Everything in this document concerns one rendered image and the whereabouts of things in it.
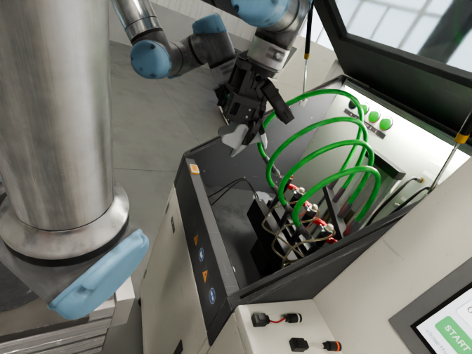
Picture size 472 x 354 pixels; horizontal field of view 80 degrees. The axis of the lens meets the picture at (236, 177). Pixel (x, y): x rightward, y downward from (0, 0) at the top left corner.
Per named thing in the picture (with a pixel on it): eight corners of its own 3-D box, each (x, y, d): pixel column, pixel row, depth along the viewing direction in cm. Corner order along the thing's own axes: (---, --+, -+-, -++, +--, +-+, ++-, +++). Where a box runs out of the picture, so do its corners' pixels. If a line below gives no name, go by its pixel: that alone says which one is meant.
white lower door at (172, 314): (140, 284, 154) (172, 186, 122) (144, 284, 156) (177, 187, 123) (147, 434, 106) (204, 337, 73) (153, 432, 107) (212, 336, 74)
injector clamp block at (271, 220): (239, 227, 109) (254, 197, 102) (260, 228, 114) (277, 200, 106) (274, 310, 83) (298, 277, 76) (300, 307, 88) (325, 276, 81)
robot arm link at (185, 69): (142, 52, 68) (180, 31, 64) (164, 51, 78) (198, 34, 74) (157, 83, 70) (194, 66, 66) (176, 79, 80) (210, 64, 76)
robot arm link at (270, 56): (279, 45, 58) (298, 55, 52) (270, 67, 61) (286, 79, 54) (248, 31, 55) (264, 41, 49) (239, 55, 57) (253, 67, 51)
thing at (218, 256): (174, 187, 121) (185, 156, 113) (184, 189, 123) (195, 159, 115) (206, 331, 74) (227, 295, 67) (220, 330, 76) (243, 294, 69)
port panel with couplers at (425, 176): (360, 233, 95) (423, 156, 80) (367, 234, 96) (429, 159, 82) (388, 265, 85) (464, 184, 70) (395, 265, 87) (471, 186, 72)
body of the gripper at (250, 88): (215, 107, 62) (234, 52, 57) (248, 116, 66) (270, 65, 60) (224, 122, 56) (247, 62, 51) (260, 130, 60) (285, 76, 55)
